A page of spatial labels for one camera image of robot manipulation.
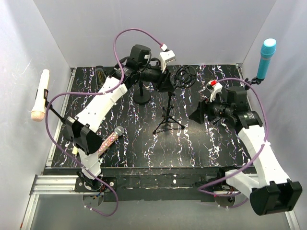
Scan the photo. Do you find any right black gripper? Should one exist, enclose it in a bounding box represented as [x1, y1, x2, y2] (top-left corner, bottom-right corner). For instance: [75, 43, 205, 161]
[188, 92, 233, 125]

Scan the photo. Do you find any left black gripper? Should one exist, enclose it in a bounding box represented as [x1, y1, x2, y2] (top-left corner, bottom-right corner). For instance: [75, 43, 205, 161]
[139, 62, 176, 93]

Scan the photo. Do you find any black tripod shock-mount stand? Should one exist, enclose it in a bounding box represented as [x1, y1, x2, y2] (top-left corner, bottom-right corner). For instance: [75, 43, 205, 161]
[152, 66, 196, 135]

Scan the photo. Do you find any black round-base mic stand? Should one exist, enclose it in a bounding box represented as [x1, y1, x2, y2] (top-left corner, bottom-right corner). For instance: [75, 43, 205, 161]
[133, 81, 151, 105]

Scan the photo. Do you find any glitter silver-head microphone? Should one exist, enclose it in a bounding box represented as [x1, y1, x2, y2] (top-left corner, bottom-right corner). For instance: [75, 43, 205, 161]
[98, 126, 125, 158]

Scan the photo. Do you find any cream yellow microphone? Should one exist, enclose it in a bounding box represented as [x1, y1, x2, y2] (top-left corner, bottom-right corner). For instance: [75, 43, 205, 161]
[72, 149, 78, 155]

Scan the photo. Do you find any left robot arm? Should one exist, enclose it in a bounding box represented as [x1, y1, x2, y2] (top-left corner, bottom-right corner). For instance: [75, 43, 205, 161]
[65, 45, 176, 192]

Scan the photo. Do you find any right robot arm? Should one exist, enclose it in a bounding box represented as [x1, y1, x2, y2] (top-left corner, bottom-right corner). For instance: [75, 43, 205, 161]
[190, 82, 303, 216]

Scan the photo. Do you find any teal blue microphone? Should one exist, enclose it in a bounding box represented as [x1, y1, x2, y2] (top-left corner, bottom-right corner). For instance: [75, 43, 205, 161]
[257, 38, 277, 80]

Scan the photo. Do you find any pale pink microphone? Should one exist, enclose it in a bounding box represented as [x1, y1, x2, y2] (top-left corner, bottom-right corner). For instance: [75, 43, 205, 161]
[31, 69, 50, 122]

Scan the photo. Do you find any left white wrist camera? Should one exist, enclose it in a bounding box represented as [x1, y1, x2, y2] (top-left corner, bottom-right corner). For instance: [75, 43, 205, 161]
[158, 50, 176, 72]

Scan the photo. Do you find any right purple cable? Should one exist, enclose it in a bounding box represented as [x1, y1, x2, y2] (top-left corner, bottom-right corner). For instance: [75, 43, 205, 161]
[198, 78, 269, 208]

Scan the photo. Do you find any purple cable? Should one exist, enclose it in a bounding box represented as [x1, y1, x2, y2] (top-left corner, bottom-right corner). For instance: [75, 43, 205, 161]
[45, 28, 170, 217]
[198, 78, 269, 208]

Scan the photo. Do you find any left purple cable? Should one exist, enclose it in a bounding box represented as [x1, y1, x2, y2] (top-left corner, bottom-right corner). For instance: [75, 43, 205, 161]
[45, 28, 170, 217]

